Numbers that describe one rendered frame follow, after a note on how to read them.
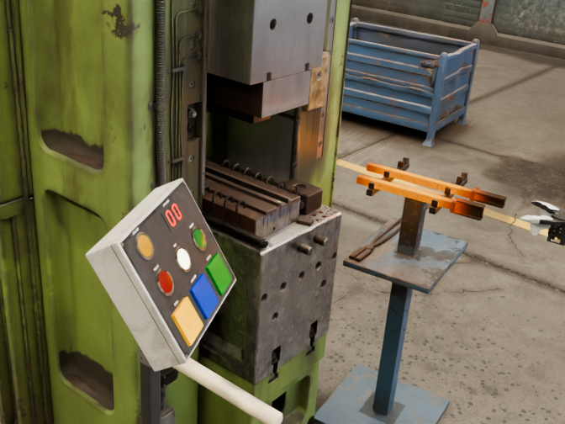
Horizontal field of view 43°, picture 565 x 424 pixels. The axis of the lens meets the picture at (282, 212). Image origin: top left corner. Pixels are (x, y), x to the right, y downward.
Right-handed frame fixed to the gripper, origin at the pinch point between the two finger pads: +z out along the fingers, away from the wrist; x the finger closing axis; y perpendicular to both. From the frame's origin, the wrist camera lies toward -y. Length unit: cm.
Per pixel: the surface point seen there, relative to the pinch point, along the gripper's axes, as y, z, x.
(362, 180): 0, 48, -13
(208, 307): -2, 43, -105
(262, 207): -2, 61, -54
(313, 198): 1, 55, -34
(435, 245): 26.3, 27.9, 10.0
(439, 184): -0.6, 27.2, -1.4
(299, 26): -52, 57, -47
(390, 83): 55, 167, 308
